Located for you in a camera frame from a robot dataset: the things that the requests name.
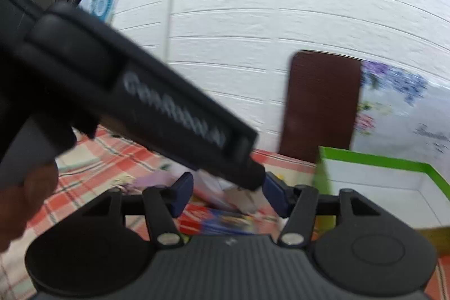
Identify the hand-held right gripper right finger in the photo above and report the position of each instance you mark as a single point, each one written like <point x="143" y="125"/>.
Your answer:
<point x="276" y="194"/>

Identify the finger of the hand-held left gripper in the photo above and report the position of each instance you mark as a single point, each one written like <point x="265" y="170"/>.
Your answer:
<point x="256" y="176"/>

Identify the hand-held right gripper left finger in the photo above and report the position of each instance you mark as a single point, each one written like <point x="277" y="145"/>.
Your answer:
<point x="182" y="192"/>

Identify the white plastic packet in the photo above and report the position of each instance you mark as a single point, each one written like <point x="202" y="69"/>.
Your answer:
<point x="225" y="196"/>

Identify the green cardboard box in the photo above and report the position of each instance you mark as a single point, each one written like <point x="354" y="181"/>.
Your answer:
<point x="379" y="187"/>

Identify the person's left hand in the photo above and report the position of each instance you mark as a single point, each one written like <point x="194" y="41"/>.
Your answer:
<point x="24" y="205"/>

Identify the pale purple packet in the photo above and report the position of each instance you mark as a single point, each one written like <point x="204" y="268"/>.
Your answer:
<point x="154" y="180"/>

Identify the red and blue colourful box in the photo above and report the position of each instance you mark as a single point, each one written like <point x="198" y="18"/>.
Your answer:
<point x="218" y="223"/>

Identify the red plaid bed sheet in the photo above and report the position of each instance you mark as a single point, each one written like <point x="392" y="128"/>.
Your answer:
<point x="116" y="159"/>

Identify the brown wooden headboard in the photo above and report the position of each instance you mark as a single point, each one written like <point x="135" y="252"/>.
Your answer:
<point x="320" y="106"/>

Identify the floral plastic bag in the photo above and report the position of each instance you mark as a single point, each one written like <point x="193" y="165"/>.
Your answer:
<point x="400" y="120"/>

